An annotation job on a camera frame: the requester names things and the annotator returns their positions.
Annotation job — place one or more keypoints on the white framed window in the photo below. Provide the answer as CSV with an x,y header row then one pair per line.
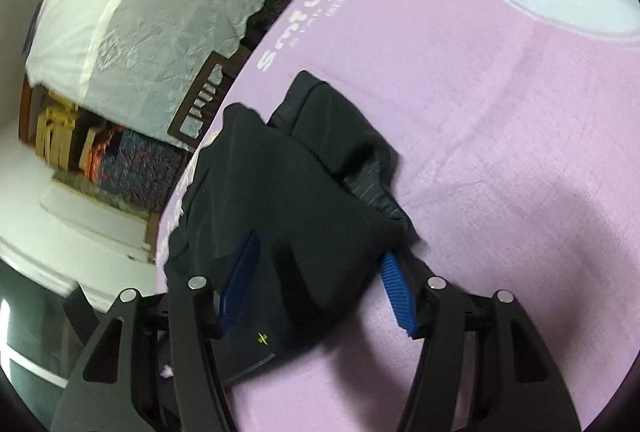
x,y
30,337

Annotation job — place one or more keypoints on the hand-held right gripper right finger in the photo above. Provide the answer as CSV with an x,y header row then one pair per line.
x,y
397,292

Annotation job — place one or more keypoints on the pink blanket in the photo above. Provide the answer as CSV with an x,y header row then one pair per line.
x,y
500,136

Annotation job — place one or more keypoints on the brown wooden chair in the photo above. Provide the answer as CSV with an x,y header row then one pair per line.
x,y
186,100

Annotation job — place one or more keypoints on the blue red patterned cloth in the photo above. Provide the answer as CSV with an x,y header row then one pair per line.
x,y
145,166

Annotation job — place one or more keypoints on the white lace cloth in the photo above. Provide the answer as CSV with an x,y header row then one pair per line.
x,y
150,11

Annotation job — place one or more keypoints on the black hoodie with yellow lining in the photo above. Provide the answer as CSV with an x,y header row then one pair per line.
x,y
280,192

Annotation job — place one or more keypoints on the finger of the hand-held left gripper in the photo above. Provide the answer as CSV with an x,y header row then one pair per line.
x,y
80,307

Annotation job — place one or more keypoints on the tan woven boxes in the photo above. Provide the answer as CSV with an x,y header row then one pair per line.
x,y
57,136

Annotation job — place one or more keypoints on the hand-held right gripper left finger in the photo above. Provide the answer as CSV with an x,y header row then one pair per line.
x,y
241,282

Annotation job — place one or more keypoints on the brown wooden cabinet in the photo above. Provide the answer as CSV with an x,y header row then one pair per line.
x,y
24,111

